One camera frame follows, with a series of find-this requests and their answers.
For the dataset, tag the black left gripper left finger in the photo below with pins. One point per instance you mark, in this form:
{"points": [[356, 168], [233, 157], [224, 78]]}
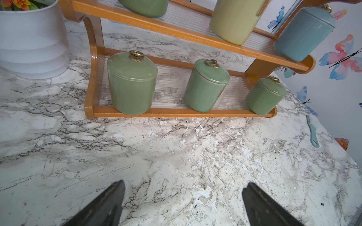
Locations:
{"points": [[104, 210]]}

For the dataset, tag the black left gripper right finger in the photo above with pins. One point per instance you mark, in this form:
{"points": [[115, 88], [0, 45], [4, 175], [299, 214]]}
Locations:
{"points": [[262, 210]]}

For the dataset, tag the yellow canister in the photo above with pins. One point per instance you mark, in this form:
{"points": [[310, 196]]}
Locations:
{"points": [[234, 20]]}

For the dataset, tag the teal small brush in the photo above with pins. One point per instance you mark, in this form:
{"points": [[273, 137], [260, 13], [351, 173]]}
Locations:
{"points": [[313, 136]]}

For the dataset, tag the green canister bottom right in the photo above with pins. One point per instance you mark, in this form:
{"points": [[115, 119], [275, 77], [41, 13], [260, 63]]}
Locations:
{"points": [[265, 95]]}

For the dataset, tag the green canister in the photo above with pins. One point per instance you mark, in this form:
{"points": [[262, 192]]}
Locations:
{"points": [[265, 95], [206, 83], [146, 8], [132, 82]]}

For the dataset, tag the green canister bottom left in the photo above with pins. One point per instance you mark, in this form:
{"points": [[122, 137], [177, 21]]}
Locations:
{"points": [[132, 82]]}

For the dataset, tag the green canister bottom middle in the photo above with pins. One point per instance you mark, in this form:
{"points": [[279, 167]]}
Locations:
{"points": [[206, 83]]}

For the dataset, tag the white pot with flowers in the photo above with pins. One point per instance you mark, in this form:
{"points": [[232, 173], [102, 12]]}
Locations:
{"points": [[34, 42]]}

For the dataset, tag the blue canister middle right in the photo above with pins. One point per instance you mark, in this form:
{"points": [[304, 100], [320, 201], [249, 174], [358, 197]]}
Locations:
{"points": [[307, 29]]}

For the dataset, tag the green canister middle left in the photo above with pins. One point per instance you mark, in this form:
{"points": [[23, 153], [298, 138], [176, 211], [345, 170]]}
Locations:
{"points": [[146, 8]]}

